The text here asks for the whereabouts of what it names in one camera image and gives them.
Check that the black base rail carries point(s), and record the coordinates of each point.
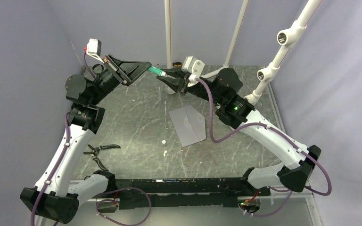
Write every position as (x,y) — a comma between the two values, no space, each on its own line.
(181,193)

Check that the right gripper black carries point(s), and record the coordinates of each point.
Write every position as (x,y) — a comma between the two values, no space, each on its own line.
(176,84)

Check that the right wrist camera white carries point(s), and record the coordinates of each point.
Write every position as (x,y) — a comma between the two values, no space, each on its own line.
(194,67)

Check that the green white glue stick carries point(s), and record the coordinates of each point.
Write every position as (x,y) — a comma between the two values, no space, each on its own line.
(157,71)

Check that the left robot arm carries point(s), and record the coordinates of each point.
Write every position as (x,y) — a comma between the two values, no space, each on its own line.
(52,196)

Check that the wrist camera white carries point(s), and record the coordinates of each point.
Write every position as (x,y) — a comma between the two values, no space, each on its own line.
(194,67)
(93,49)

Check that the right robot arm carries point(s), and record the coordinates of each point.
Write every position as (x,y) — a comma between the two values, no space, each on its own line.
(297,159)

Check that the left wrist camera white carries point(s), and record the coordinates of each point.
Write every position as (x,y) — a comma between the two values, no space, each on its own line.
(93,49)

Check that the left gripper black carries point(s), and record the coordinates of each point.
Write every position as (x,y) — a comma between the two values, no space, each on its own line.
(128,71)

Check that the white pvc pipe frame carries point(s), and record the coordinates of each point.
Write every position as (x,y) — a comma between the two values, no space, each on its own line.
(230,32)

